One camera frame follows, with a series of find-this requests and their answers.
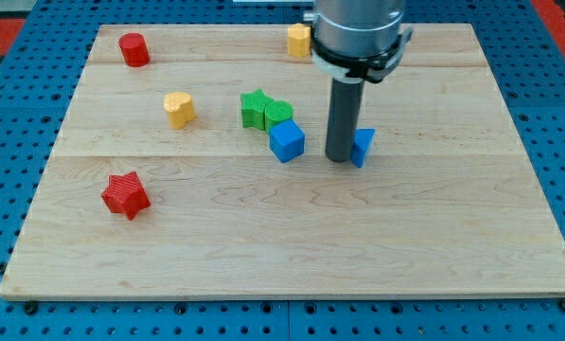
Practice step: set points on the green star block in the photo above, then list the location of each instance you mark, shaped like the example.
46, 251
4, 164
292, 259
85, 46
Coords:
253, 106

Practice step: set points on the blue triangle block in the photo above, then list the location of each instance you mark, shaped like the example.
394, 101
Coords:
361, 145

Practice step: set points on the yellow heart block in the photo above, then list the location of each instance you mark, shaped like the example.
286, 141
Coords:
179, 108

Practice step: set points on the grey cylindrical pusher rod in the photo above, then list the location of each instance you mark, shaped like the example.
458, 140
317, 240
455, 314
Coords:
343, 115

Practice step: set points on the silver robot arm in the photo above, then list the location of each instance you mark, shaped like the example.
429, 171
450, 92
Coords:
354, 42

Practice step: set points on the green cylinder block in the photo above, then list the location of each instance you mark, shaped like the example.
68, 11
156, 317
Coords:
276, 112

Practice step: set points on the yellow hexagon block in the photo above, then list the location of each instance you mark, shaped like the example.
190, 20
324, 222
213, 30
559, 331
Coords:
298, 40

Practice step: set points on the blue cube block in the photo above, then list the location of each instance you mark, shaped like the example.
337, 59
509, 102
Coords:
287, 140

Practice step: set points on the red star block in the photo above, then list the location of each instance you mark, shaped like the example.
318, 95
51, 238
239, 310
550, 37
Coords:
125, 194

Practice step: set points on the red cylinder block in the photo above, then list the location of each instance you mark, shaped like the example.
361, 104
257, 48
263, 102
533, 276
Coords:
134, 49

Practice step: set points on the wooden board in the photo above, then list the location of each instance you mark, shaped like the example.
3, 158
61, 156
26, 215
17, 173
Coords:
446, 205

